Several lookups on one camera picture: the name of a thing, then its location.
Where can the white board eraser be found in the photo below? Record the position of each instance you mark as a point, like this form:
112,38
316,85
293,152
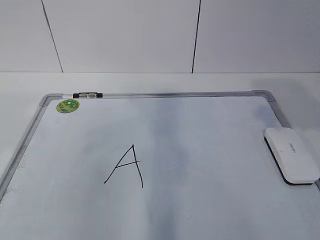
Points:
295,162

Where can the round green magnet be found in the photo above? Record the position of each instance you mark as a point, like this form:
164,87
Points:
67,106

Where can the white board with grey frame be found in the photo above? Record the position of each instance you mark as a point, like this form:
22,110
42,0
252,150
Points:
171,166

